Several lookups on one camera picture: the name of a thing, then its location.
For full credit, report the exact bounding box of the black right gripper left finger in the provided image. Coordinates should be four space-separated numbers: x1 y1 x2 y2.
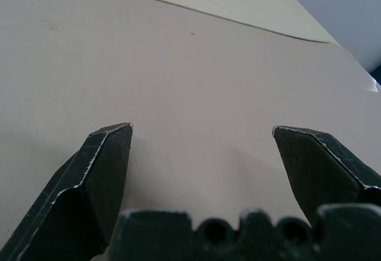
0 122 133 261

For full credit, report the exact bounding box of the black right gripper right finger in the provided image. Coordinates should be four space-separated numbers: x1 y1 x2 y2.
271 125 381 225

